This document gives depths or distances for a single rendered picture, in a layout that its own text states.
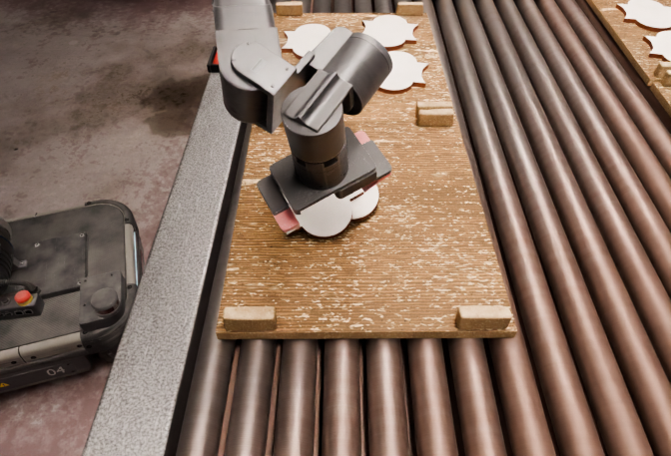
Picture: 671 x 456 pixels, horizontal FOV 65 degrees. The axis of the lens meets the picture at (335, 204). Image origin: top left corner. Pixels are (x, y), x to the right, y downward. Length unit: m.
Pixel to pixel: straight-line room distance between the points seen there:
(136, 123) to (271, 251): 2.01
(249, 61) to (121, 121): 2.22
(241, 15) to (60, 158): 2.10
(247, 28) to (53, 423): 1.44
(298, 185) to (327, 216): 0.15
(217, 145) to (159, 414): 0.46
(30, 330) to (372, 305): 1.17
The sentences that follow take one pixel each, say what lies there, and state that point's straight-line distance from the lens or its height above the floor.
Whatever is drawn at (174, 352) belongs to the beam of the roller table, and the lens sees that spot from 0.66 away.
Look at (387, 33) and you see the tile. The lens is 1.16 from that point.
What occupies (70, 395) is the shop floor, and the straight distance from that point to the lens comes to 1.80.
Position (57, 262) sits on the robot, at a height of 0.26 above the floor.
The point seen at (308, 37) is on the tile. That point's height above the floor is 0.95.
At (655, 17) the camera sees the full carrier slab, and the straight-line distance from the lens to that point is 1.41.
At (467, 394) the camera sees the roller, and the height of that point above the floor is 0.92.
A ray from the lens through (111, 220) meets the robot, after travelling 1.84.
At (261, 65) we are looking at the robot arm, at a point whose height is 1.23.
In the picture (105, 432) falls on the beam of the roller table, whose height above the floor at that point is 0.91.
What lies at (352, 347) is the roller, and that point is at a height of 0.92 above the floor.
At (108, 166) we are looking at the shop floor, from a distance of 2.45.
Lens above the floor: 1.47
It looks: 45 degrees down
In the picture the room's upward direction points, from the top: straight up
